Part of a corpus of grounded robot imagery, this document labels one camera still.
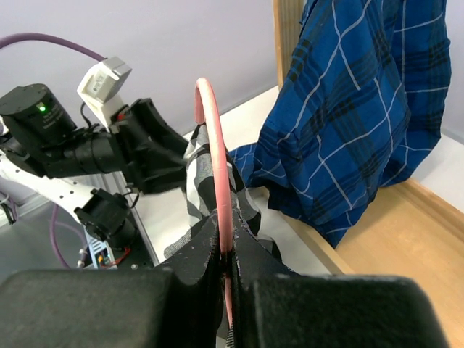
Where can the black white checkered shirt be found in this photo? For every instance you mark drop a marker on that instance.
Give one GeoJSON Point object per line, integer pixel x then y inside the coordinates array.
{"type": "Point", "coordinates": [222, 271]}

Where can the pink wire hanger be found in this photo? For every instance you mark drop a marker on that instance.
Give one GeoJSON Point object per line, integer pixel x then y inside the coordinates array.
{"type": "Point", "coordinates": [206, 112]}

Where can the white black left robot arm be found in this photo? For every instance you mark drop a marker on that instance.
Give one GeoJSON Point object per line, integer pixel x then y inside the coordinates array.
{"type": "Point", "coordinates": [43, 141]}

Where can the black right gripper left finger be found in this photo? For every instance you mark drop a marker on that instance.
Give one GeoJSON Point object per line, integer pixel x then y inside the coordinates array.
{"type": "Point", "coordinates": [86, 308]}

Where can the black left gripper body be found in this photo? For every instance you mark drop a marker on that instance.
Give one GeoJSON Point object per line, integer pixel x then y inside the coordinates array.
{"type": "Point", "coordinates": [149, 152]}

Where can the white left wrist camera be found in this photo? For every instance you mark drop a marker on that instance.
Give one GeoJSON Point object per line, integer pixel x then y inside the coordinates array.
{"type": "Point", "coordinates": [100, 87]}

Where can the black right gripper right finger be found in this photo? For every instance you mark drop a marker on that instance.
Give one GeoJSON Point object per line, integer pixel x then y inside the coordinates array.
{"type": "Point", "coordinates": [275, 307]}

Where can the blue plaid shirt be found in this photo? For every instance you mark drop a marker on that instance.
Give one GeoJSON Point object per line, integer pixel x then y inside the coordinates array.
{"type": "Point", "coordinates": [360, 108]}

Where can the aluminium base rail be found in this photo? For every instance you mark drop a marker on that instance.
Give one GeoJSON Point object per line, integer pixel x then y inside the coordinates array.
{"type": "Point", "coordinates": [116, 236]}

